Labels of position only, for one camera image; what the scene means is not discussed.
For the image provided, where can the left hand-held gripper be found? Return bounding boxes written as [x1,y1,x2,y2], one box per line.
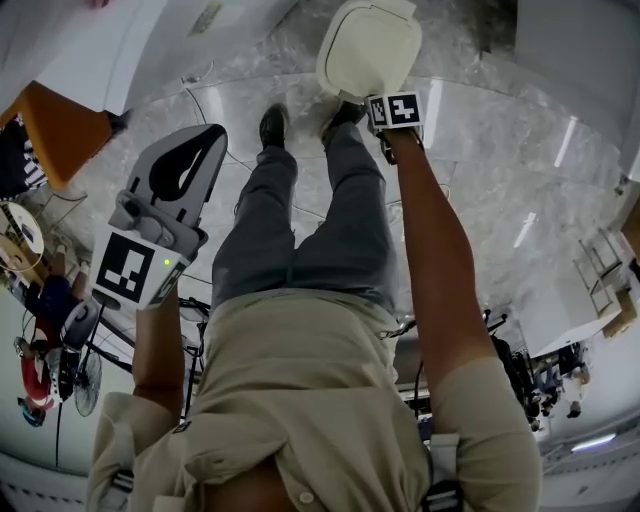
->
[90,124,229,309]

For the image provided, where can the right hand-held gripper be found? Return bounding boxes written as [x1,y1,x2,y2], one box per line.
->
[364,90,426,166]

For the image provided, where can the cream plastic container lid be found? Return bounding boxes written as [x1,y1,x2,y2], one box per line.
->
[330,0,420,84]

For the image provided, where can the cream plastic container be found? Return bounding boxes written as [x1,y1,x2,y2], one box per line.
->
[315,0,424,105]

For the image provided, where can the person's left forearm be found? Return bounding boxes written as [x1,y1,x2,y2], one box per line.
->
[130,285,188,401]

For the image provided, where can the person's right forearm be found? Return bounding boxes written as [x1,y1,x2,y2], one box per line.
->
[386,127,499,397]

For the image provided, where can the person's right dark shoe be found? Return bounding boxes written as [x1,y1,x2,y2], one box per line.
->
[319,97,369,147]

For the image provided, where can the person's dark shoe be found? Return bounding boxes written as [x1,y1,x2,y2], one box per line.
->
[319,97,369,147]
[258,102,291,150]

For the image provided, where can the person's left dark shoe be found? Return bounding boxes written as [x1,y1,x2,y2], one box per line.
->
[258,102,291,150]

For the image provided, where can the person's grey trousers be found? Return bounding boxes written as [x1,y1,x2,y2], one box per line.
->
[210,121,401,315]

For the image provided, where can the orange furniture block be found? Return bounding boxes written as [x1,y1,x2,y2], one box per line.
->
[0,79,114,192]

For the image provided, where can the black white patterned cloth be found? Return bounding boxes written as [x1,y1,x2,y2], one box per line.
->
[0,113,49,198]

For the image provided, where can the round white stool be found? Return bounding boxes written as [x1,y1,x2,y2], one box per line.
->
[0,201,47,272]

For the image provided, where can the black floor fan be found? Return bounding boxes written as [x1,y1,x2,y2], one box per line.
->
[73,294,121,419]

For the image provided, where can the person's beige shirt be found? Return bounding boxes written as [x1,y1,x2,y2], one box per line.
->
[87,287,544,512]

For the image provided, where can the white table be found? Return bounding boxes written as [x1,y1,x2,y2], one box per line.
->
[519,294,626,359]

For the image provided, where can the brown cardboard box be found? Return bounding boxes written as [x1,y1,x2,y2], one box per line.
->
[601,287,640,342]

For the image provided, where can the white floor cable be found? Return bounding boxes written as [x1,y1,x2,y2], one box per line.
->
[178,60,262,174]

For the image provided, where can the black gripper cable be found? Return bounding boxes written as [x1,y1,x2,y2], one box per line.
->
[177,294,212,422]

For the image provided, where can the metal frame chair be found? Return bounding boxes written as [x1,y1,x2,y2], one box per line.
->
[573,227,629,318]

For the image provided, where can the grey harness strap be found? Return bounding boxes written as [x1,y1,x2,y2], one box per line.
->
[421,432,467,512]
[103,422,137,512]

